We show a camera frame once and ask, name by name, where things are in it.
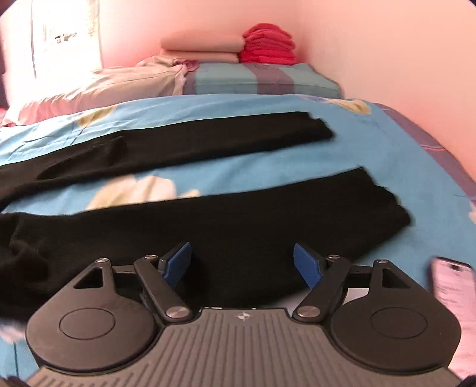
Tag blue purple striped mattress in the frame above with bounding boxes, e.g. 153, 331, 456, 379
182, 61, 343, 99

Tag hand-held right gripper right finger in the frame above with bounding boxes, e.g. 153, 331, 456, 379
293, 243, 414, 324

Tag bright window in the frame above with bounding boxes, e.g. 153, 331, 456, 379
32, 0, 103, 79

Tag folded beige blanket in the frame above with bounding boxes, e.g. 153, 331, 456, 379
160, 30, 248, 64

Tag beige pillow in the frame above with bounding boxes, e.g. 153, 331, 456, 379
0, 56, 199, 127

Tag blue floral bedsheet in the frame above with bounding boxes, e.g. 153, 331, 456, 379
0, 93, 476, 374

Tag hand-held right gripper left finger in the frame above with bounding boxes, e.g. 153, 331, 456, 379
71, 242, 194, 324

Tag black smartphone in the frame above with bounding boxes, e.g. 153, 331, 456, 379
431, 256, 476, 380

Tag stack of red folded cloths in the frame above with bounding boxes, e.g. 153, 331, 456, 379
238, 23, 297, 64

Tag black pants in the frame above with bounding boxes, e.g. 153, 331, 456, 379
0, 112, 411, 321

